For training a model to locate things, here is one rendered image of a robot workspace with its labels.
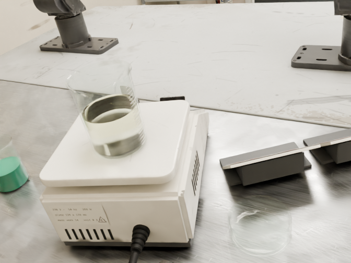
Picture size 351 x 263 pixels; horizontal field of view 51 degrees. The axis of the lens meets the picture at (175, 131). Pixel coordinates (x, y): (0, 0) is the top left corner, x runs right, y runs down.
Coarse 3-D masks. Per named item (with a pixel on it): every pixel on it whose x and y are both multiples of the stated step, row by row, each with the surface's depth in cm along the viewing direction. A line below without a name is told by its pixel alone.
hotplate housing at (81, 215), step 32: (192, 128) 37; (192, 160) 34; (64, 192) 32; (96, 192) 31; (128, 192) 30; (160, 192) 30; (192, 192) 33; (64, 224) 33; (96, 224) 32; (128, 224) 32; (160, 224) 31; (192, 224) 32
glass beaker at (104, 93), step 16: (96, 64) 31; (112, 64) 31; (128, 64) 30; (80, 80) 31; (96, 80) 32; (112, 80) 32; (128, 80) 29; (80, 96) 28; (96, 96) 27; (112, 96) 28; (128, 96) 29; (80, 112) 29; (96, 112) 28; (112, 112) 28; (128, 112) 29; (96, 128) 29; (112, 128) 29; (128, 128) 30; (144, 128) 32; (96, 144) 30; (112, 144) 30; (128, 144) 30; (144, 144) 32; (112, 160) 31
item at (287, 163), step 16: (288, 144) 42; (224, 160) 42; (240, 160) 41; (256, 160) 35; (272, 160) 37; (288, 160) 37; (304, 160) 40; (240, 176) 38; (256, 176) 37; (272, 176) 38
